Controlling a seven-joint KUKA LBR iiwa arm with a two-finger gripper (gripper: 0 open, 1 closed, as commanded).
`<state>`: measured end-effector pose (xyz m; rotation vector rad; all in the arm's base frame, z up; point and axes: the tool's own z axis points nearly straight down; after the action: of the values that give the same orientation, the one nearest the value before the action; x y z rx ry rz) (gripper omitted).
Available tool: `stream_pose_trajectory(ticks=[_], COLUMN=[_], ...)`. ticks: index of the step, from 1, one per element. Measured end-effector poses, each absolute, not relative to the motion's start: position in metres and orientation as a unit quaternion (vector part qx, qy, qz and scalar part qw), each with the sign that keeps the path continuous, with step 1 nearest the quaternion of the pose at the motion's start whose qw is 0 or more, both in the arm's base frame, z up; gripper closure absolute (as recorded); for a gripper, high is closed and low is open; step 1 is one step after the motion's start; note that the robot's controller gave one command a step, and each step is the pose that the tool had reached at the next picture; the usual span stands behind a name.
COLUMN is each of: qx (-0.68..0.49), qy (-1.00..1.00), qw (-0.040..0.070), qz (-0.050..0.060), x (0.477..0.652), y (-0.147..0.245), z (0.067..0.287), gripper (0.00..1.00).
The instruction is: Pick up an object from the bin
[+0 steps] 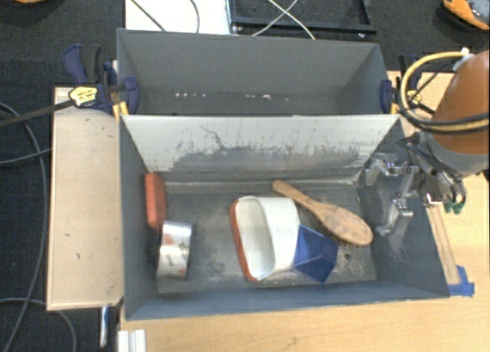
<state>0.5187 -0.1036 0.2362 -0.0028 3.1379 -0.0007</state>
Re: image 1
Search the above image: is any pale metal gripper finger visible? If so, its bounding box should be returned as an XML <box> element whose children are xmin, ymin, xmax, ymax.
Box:
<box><xmin>375</xmin><ymin>188</ymin><xmax>415</xmax><ymax>237</ymax></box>
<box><xmin>362</xmin><ymin>152</ymin><xmax>420</xmax><ymax>187</ymax></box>

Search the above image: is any wooden hair brush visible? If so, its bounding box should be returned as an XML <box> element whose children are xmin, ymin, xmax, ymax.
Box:
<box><xmin>272</xmin><ymin>179</ymin><xmax>374</xmax><ymax>246</ymax></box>

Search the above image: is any silver tape roll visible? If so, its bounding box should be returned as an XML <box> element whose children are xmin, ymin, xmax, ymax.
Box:
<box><xmin>154</xmin><ymin>220</ymin><xmax>193</xmax><ymax>281</ymax></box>

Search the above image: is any grey metal bin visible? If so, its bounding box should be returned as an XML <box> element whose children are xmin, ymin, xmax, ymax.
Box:
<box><xmin>116</xmin><ymin>28</ymin><xmax>452</xmax><ymax>321</ymax></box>

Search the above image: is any pale wood flat board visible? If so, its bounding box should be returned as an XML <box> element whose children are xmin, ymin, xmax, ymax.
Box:
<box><xmin>46</xmin><ymin>86</ymin><xmax>126</xmax><ymax>311</ymax></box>

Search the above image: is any orange sponge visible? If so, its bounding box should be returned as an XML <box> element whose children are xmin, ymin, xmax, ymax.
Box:
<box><xmin>144</xmin><ymin>172</ymin><xmax>168</xmax><ymax>230</ymax></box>

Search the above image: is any white scoop with blue handle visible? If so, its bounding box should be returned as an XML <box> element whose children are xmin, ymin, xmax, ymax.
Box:
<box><xmin>228</xmin><ymin>195</ymin><xmax>340</xmax><ymax>284</ymax></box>

